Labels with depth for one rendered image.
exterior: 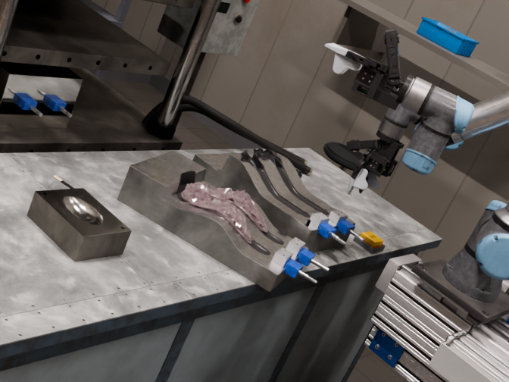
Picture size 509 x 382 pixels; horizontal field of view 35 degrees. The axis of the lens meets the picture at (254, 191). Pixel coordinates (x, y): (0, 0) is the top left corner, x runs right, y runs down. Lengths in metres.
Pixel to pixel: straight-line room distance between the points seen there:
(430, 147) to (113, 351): 0.87
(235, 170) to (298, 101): 2.78
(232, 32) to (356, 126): 2.08
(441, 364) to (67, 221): 0.94
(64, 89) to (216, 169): 0.53
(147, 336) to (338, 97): 3.30
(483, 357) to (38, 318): 1.03
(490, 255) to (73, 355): 0.96
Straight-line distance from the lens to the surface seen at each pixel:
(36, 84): 2.47
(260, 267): 2.10
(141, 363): 2.07
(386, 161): 2.38
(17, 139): 2.44
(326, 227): 2.38
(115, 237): 1.93
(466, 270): 2.05
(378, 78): 1.84
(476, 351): 2.01
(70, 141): 2.55
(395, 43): 1.85
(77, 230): 1.88
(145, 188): 2.19
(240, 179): 2.49
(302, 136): 5.22
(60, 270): 1.85
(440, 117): 1.84
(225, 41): 3.05
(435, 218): 4.76
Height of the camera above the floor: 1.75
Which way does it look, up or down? 21 degrees down
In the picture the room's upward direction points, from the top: 25 degrees clockwise
